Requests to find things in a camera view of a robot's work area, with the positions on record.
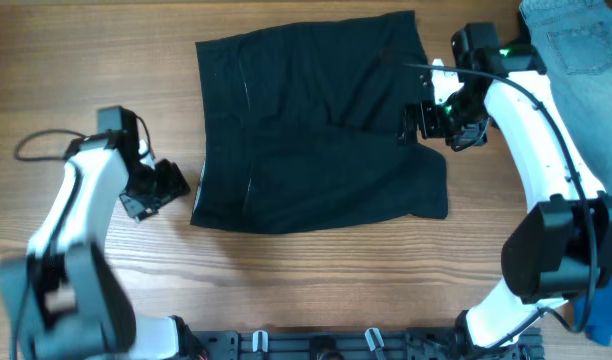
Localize black shorts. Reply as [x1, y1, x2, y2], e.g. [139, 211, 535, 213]
[191, 10, 448, 234]

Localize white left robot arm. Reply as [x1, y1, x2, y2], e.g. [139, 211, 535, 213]
[0, 132, 203, 359]

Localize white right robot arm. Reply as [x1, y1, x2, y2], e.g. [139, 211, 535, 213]
[408, 46, 612, 359]

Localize light blue jeans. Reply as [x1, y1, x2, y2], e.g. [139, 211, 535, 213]
[519, 0, 612, 195]

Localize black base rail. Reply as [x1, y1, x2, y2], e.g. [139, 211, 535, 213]
[195, 328, 545, 360]

